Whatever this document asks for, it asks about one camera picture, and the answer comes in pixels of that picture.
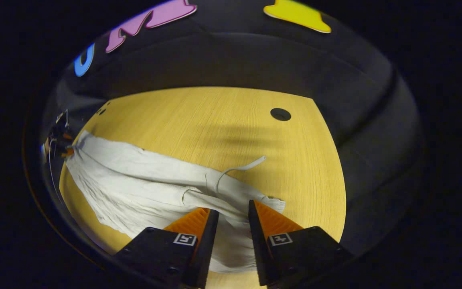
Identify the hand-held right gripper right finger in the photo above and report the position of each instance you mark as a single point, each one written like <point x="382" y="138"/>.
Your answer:
<point x="257" y="241"/>

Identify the white jeans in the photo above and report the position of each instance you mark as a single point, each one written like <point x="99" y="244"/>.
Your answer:
<point x="134" y="180"/>

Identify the black round table grommet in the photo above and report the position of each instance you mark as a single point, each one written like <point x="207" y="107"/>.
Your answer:
<point x="280" y="114"/>

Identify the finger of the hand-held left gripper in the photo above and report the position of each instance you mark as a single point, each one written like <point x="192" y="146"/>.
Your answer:
<point x="69" y="152"/>
<point x="69" y="137"/>

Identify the black backdrop cloth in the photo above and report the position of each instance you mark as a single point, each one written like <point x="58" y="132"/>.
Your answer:
<point x="255" y="56"/>

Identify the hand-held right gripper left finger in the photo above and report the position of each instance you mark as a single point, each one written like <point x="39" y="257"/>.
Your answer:
<point x="209" y="241"/>

